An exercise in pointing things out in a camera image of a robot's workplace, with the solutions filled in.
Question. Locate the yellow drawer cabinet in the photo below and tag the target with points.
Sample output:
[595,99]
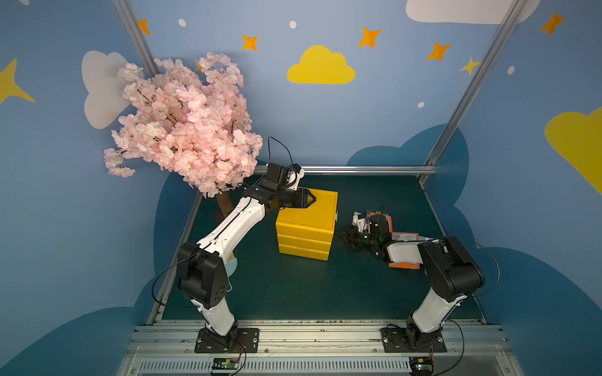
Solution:
[308,233]

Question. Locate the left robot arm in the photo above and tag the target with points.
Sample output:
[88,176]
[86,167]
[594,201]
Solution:
[201,267]

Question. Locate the aluminium mounting rail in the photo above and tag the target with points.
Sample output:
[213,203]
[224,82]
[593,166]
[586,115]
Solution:
[319,348]

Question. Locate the left corner aluminium post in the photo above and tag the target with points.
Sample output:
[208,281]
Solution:
[129,20]

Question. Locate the left controller board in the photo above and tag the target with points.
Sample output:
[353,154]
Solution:
[225,365]

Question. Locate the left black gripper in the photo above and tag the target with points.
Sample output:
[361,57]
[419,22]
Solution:
[293,197]

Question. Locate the orange white-label seed bag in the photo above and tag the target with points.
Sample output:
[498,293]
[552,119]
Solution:
[404,265]

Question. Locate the back horizontal aluminium profile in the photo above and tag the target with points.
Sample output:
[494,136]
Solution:
[368,170]

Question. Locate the right controller board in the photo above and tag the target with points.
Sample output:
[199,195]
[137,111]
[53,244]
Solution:
[421,366]

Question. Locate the pink cherry blossom tree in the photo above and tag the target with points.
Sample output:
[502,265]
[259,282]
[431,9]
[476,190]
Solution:
[195,123]

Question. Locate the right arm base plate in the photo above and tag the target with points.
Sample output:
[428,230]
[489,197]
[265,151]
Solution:
[397,339]

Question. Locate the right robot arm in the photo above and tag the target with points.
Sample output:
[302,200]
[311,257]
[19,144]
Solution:
[453,273]

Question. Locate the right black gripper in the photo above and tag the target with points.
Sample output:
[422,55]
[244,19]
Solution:
[360,240]

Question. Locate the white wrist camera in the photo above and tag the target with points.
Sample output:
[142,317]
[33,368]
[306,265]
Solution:
[361,222]
[295,174]

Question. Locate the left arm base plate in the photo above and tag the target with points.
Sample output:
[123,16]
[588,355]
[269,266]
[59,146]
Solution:
[237,340]

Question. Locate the controller board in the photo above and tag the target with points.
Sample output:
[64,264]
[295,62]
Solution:
[421,366]
[225,365]

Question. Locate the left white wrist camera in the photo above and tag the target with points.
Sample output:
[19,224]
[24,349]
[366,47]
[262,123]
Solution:
[295,174]

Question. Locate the yellow top drawer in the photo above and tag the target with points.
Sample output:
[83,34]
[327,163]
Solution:
[336,214]

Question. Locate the right corner aluminium post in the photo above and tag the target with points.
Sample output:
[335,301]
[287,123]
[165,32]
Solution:
[495,47]

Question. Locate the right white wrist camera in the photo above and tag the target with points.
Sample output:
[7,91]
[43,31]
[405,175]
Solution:
[361,222]

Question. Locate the corner aluminium post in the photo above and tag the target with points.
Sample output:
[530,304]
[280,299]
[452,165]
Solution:
[129,20]
[495,47]

